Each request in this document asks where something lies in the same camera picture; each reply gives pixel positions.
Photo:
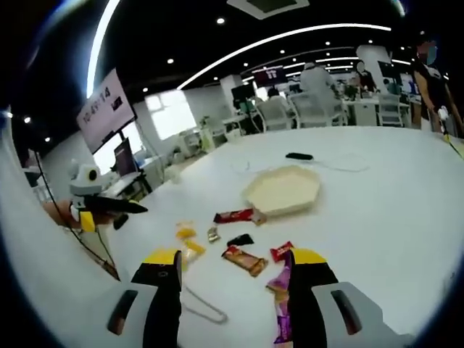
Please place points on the white office chair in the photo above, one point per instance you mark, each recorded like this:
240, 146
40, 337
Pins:
390, 110
315, 108
273, 114

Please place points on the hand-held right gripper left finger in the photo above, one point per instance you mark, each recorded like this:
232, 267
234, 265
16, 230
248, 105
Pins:
159, 308

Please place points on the large wall screen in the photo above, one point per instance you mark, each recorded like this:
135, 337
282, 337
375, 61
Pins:
105, 108

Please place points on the purple snack packet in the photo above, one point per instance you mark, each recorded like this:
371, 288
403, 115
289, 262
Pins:
281, 290

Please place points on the brown snack bar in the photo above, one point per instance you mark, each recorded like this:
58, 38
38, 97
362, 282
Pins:
246, 261

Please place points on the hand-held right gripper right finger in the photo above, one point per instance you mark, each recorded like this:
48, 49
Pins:
308, 301

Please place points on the long red-brown snack bar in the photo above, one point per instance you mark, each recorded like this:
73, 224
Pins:
235, 216

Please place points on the person's left hand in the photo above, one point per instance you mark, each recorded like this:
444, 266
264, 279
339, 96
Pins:
58, 212

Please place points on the yellow snack packet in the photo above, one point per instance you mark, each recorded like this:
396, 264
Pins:
194, 248
185, 230

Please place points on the long ceiling light strip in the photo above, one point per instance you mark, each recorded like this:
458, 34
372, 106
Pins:
99, 40
275, 40

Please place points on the flat black device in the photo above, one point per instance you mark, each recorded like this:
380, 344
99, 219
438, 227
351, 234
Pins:
299, 156

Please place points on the dark desk monitor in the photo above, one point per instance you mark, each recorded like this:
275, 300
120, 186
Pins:
124, 157

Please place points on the cream hexagonal container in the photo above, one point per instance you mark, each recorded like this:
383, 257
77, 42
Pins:
282, 190

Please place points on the purple hanging screen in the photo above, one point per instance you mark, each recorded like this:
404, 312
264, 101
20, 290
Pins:
269, 75

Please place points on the small gold snack packet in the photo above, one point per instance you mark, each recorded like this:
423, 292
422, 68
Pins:
214, 235

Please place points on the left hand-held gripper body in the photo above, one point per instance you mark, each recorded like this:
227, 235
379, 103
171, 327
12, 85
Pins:
85, 181

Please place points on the small red snack packet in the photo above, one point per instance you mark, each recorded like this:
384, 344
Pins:
281, 252

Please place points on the black snack packet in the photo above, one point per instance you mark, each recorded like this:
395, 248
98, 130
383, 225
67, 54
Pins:
241, 240

